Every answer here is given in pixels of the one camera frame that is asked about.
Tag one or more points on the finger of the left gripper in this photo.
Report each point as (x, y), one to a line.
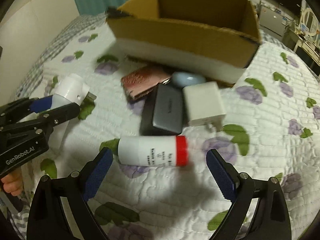
(11, 125)
(30, 104)

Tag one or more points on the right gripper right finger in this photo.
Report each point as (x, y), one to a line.
(271, 217)

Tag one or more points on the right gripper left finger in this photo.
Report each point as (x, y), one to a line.
(47, 218)

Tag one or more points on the white spray bottle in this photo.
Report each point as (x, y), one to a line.
(71, 89)

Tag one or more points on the grey UGREEN power bank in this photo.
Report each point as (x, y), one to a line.
(162, 112)

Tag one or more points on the person's left hand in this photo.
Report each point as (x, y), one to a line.
(13, 182)

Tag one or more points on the white floral quilt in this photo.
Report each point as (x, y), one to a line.
(175, 142)

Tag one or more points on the pink rectangular case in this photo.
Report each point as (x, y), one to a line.
(141, 82)

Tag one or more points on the white bottle red cap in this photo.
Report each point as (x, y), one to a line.
(167, 151)

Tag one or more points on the large white charger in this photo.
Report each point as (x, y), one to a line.
(204, 104)

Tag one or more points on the white dressing table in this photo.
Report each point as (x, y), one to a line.
(306, 51)

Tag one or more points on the brown cardboard box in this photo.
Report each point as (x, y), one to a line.
(215, 38)

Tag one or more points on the grey mini fridge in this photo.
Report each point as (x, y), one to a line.
(271, 22)

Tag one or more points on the oval vanity mirror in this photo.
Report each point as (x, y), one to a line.
(309, 23)

